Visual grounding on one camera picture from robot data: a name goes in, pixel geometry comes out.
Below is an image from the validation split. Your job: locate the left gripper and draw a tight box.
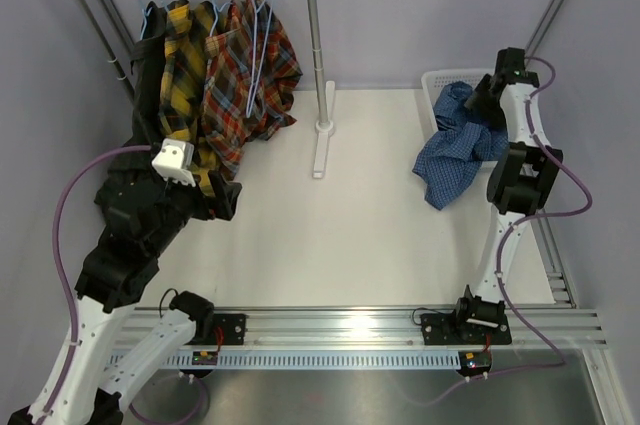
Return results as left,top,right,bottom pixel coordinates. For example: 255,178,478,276
147,160,242,257

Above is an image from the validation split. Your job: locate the blue checked shirt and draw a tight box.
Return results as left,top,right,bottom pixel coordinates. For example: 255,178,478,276
412,81,509,210

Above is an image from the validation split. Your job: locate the red plaid shirt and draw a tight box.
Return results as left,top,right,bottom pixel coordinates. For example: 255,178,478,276
201,0,303,180

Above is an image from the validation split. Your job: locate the blue hanger of red shirt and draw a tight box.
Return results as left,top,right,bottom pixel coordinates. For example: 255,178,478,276
209,0,230,37

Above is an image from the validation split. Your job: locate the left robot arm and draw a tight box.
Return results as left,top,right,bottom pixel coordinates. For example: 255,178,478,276
9,172,246,424

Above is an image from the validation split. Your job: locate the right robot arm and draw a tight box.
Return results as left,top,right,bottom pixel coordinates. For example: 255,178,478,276
450,47,563,347

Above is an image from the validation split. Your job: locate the black shirt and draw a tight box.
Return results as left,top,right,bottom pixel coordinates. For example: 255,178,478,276
94,0,201,226

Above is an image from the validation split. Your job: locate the yellow plaid shirt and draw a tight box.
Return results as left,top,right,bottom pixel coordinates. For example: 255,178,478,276
159,0,219,196

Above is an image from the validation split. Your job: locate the blue hanger of black shirt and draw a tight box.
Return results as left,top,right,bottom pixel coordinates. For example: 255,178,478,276
136,0,152,40

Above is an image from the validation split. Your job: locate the white plastic basket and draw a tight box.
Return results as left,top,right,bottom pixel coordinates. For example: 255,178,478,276
413,68,497,178

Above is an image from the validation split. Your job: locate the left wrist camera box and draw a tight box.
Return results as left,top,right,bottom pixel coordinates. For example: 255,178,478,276
151,138,196,187

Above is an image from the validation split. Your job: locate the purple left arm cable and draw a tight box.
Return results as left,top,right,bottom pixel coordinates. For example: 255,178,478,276
24,144,211,425

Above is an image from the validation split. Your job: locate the white slotted cable duct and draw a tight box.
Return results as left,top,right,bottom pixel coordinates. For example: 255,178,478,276
158,348,461,370

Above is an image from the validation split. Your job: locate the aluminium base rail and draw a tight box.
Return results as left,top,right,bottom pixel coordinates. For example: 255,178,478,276
215,306,608,350

